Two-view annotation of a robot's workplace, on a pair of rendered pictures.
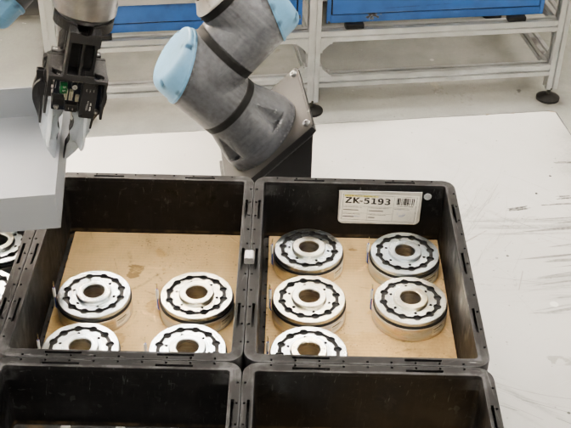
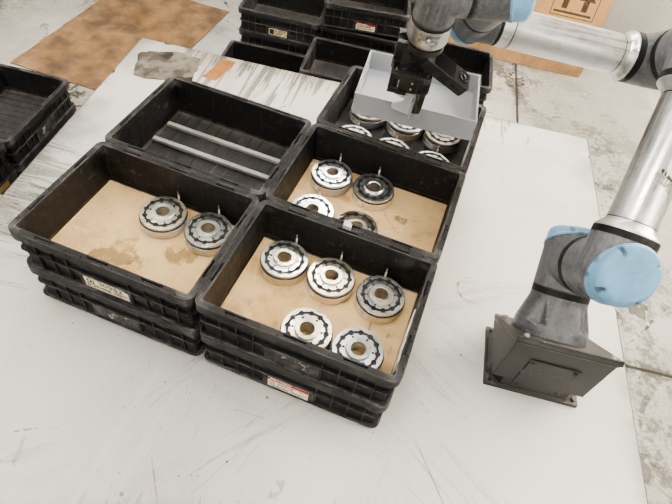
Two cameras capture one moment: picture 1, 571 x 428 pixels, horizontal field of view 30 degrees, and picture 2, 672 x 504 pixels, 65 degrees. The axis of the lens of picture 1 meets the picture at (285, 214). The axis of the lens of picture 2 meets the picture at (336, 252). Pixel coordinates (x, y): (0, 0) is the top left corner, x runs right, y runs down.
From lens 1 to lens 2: 1.45 m
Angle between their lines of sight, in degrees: 70
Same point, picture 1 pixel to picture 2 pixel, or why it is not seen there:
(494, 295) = (365, 481)
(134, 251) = (419, 224)
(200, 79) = (550, 245)
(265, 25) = (584, 264)
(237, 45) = (571, 254)
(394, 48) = not seen: outside the picture
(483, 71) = not seen: outside the picture
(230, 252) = not seen: hidden behind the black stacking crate
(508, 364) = (288, 446)
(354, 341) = (295, 298)
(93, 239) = (436, 210)
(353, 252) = (384, 334)
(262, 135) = (524, 311)
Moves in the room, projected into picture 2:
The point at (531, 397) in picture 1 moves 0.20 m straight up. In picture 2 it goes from (251, 443) to (251, 402)
